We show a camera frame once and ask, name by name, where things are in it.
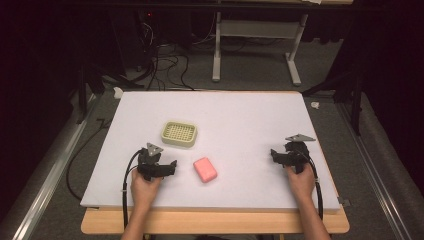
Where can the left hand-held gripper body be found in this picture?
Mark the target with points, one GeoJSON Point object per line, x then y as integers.
{"type": "Point", "coordinates": [150, 168]}

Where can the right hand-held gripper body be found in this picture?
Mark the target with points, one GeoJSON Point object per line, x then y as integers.
{"type": "Point", "coordinates": [296, 155]}

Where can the person's left hand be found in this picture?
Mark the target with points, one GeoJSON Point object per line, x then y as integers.
{"type": "Point", "coordinates": [144, 191]}

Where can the person's right hand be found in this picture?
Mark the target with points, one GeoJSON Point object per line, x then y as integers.
{"type": "Point", "coordinates": [301, 185]}

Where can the pale green soap dish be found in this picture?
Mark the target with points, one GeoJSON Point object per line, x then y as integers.
{"type": "Point", "coordinates": [179, 134]}

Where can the pink soap bar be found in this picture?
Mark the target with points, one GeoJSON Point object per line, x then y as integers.
{"type": "Point", "coordinates": [205, 169]}

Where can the white foam mat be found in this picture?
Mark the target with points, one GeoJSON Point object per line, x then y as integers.
{"type": "Point", "coordinates": [233, 126]}

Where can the wooden table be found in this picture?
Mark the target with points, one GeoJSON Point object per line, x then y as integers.
{"type": "Point", "coordinates": [206, 225]}

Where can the black metal stand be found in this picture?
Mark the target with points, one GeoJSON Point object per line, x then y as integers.
{"type": "Point", "coordinates": [87, 83]}
{"type": "Point", "coordinates": [353, 86]}

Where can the aluminium rail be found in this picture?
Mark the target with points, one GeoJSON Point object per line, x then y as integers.
{"type": "Point", "coordinates": [373, 173]}
{"type": "Point", "coordinates": [50, 173]}

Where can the white metal desk frame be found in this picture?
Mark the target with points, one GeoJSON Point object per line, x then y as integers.
{"type": "Point", "coordinates": [258, 30]}

